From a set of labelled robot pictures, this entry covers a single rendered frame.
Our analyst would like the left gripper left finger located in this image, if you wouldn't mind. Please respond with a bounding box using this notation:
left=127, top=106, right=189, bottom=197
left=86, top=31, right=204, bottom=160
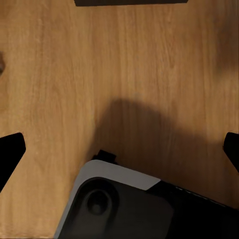
left=0, top=132, right=26, bottom=192

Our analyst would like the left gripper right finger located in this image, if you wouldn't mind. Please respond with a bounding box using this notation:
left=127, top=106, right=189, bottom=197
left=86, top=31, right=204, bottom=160
left=223, top=132, right=239, bottom=173

